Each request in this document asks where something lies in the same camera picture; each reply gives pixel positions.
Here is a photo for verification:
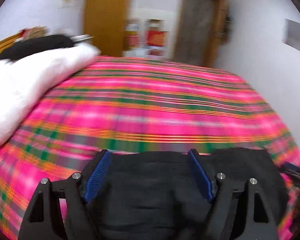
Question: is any black quilted puffer jacket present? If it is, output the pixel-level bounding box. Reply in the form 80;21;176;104
84;148;288;239

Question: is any pink plaid bed sheet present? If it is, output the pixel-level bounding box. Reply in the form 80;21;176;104
0;56;300;239

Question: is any white folded duvet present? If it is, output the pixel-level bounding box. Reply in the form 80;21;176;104
0;43;101;145

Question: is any pink storage box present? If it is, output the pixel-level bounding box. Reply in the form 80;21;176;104
125;35;140;50

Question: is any red gift box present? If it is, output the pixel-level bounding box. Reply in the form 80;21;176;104
146;30;168;47

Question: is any brown teddy bear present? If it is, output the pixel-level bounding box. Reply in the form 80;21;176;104
20;26;48;40

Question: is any brown cardboard box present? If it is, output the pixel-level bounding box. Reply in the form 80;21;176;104
145;19;162;31

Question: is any wooden headboard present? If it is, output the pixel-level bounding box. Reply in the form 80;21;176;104
0;33;21;53

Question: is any wooden wardrobe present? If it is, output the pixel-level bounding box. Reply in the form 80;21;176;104
83;0;130;57

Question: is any grey door with wooden frame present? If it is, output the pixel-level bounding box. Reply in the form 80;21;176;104
172;0;229;68

